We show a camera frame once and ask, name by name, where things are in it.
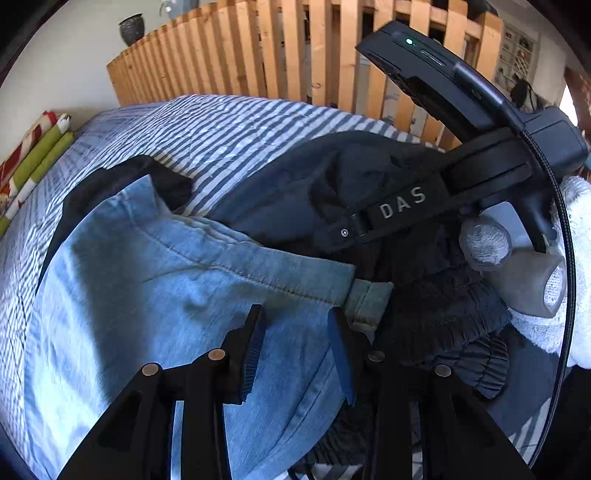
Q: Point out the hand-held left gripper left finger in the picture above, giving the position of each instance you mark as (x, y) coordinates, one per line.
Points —
(251, 360)

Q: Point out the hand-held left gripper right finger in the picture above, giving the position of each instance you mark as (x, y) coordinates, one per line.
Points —
(339, 355)

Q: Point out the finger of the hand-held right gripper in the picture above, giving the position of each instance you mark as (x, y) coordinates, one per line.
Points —
(339, 230)

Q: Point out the light blue jeans pants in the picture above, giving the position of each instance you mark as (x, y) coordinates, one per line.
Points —
(161, 300)

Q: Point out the black pants with striped band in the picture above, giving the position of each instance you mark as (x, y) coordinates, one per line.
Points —
(438, 300)

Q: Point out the dark grey folded pants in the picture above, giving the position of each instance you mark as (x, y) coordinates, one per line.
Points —
(138, 170)

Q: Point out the person's right hand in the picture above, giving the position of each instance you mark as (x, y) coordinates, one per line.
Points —
(485, 242)

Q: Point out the blue white striped bed cover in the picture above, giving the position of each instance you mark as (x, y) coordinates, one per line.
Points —
(207, 129)

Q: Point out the wooden slat railing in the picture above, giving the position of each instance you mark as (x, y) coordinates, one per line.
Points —
(231, 55)

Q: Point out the dark ceramic vase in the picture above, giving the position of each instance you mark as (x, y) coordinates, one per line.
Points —
(132, 30)

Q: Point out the green folded blanket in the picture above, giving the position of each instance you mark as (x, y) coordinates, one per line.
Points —
(51, 152)

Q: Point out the red white patterned blanket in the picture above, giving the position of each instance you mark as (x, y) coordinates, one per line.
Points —
(32, 138)

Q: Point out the white wall shelf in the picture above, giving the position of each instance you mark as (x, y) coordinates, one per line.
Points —
(517, 50)

